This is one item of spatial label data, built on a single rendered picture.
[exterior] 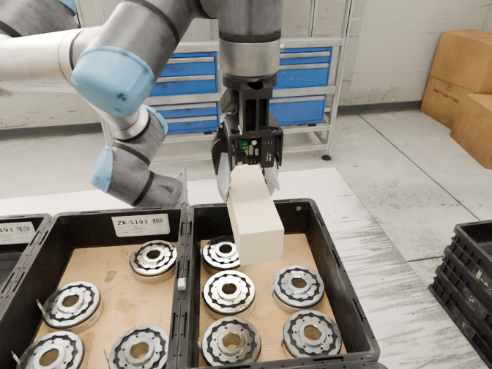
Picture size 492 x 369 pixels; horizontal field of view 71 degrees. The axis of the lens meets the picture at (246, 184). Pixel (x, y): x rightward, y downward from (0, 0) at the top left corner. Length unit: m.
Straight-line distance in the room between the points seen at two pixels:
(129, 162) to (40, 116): 2.71
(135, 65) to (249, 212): 0.25
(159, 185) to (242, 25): 0.67
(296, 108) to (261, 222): 2.20
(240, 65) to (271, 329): 0.48
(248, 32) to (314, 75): 2.21
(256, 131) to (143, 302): 0.46
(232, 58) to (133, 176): 0.62
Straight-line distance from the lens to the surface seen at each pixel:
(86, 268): 0.87
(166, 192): 1.01
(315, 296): 0.72
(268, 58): 0.43
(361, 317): 0.64
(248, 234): 0.47
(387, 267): 1.05
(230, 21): 0.42
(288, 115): 2.65
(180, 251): 0.70
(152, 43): 0.41
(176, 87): 2.46
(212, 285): 0.73
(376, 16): 3.68
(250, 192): 0.54
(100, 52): 0.39
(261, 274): 0.79
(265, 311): 0.73
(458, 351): 0.95
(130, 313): 0.76
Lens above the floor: 1.42
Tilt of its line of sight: 34 degrees down
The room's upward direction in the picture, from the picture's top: straight up
